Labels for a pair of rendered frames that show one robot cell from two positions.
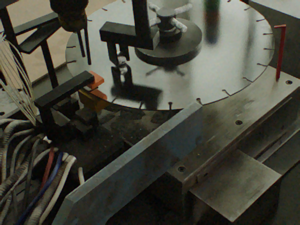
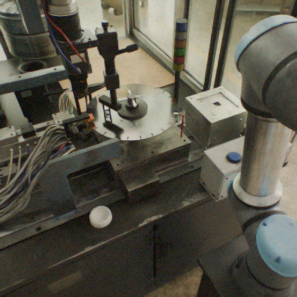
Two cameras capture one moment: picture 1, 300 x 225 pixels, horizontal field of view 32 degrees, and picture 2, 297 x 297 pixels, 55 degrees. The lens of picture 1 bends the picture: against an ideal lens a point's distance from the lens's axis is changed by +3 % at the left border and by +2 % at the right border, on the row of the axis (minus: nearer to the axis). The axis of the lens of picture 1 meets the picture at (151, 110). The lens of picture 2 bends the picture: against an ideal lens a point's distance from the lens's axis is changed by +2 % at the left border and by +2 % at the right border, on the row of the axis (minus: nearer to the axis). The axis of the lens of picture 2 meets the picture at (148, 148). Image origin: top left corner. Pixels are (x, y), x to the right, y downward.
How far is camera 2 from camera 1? 0.35 m
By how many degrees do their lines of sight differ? 11
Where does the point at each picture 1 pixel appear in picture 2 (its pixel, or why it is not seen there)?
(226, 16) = (163, 104)
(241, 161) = (147, 169)
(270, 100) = (171, 146)
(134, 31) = (111, 102)
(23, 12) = (100, 76)
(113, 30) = (103, 99)
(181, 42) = (136, 110)
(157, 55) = (122, 113)
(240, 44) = (160, 118)
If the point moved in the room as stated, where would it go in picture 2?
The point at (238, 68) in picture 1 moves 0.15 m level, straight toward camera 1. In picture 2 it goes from (152, 129) to (130, 158)
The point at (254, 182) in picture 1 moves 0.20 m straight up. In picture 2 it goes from (147, 178) to (145, 134)
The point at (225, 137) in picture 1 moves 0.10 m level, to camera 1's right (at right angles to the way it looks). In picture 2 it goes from (142, 156) to (171, 161)
